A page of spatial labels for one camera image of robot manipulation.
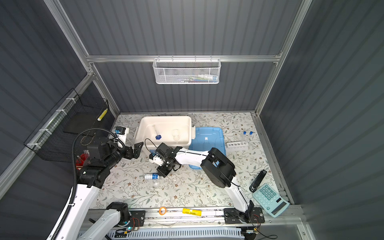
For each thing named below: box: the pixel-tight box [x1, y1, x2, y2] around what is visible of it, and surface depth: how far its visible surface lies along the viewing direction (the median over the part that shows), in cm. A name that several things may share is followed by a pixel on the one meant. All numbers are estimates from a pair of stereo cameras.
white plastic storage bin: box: [133, 116, 196, 151], surface depth 101 cm
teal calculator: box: [252, 183, 290, 218], surface depth 79 cm
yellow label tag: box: [182, 208, 203, 217], surface depth 76 cm
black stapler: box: [249, 169, 267, 193], surface depth 84 cm
